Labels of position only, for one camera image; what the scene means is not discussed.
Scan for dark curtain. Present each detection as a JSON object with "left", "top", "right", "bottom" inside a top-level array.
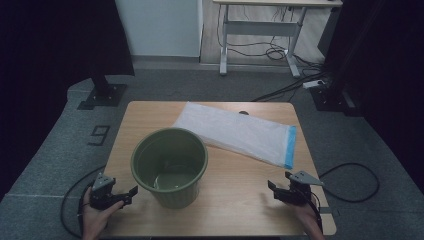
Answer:
[
  {"left": 324, "top": 0, "right": 424, "bottom": 196},
  {"left": 0, "top": 0, "right": 136, "bottom": 201}
]

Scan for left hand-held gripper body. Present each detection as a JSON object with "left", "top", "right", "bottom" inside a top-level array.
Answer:
[{"left": 88, "top": 172, "right": 125, "bottom": 211}]

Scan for green plastic trash bin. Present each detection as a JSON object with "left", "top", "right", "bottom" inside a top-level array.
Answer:
[{"left": 130, "top": 127, "right": 209, "bottom": 210}]

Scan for white desk frame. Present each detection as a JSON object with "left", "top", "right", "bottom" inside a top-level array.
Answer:
[{"left": 212, "top": 0, "right": 344, "bottom": 79}]

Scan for black stand with base plate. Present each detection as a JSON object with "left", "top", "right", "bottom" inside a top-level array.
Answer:
[{"left": 309, "top": 3, "right": 359, "bottom": 114}]

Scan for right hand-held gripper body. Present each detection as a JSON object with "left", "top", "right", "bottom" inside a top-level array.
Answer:
[{"left": 282, "top": 170, "right": 325, "bottom": 206}]

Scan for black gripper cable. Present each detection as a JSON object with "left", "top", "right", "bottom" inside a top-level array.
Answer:
[
  {"left": 301, "top": 162, "right": 381, "bottom": 234},
  {"left": 60, "top": 164, "right": 107, "bottom": 240}
]

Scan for person's right hand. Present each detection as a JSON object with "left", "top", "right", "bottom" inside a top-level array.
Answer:
[{"left": 292, "top": 197, "right": 326, "bottom": 240}]

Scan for black cables on floor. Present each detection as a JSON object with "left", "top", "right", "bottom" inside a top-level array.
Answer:
[{"left": 250, "top": 68, "right": 333, "bottom": 103}]

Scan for person's left hand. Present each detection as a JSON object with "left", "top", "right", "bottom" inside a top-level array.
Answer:
[{"left": 80, "top": 186, "right": 125, "bottom": 240}]

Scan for black cables under desk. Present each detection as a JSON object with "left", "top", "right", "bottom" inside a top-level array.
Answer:
[{"left": 216, "top": 4, "right": 326, "bottom": 69}]

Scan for white trash bag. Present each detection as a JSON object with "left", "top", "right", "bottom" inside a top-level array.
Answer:
[{"left": 172, "top": 101, "right": 298, "bottom": 171}]

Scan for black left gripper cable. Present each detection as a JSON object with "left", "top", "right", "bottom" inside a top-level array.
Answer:
[{"left": 60, "top": 164, "right": 107, "bottom": 240}]

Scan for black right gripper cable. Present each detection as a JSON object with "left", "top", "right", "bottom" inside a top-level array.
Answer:
[{"left": 301, "top": 162, "right": 381, "bottom": 234}]

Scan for black stand base left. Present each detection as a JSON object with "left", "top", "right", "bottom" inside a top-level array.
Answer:
[{"left": 76, "top": 59, "right": 129, "bottom": 111}]

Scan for white power strip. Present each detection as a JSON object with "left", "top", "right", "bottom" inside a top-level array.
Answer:
[{"left": 302, "top": 79, "right": 326, "bottom": 90}]

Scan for white cabinet panel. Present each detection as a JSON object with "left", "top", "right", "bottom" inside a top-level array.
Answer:
[{"left": 114, "top": 0, "right": 204, "bottom": 58}]

